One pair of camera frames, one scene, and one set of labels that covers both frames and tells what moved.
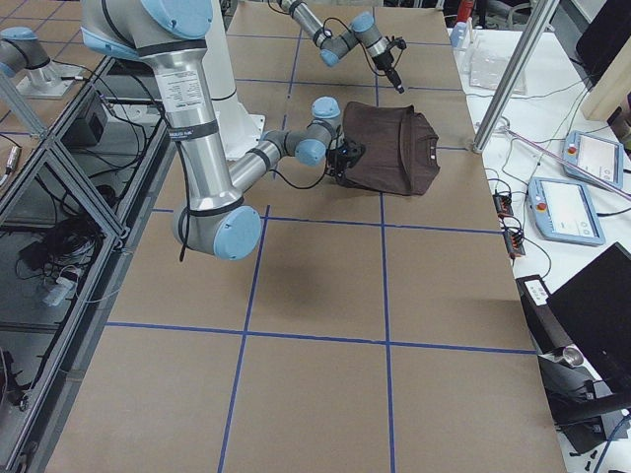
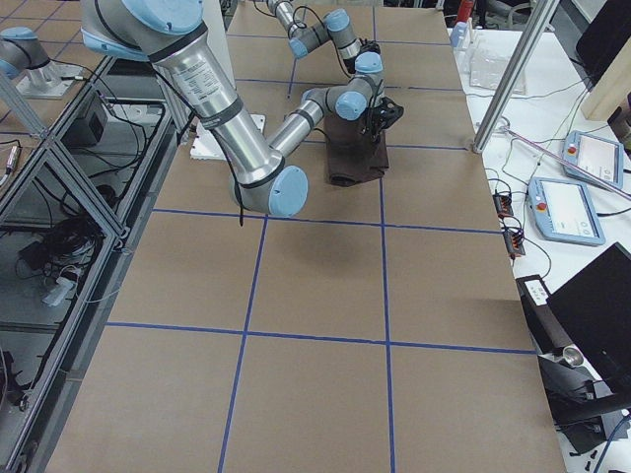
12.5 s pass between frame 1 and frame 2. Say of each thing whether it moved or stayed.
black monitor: stayed
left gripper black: moved
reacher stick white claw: stayed
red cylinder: stayed
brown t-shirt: moved
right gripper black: moved
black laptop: stayed
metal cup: stayed
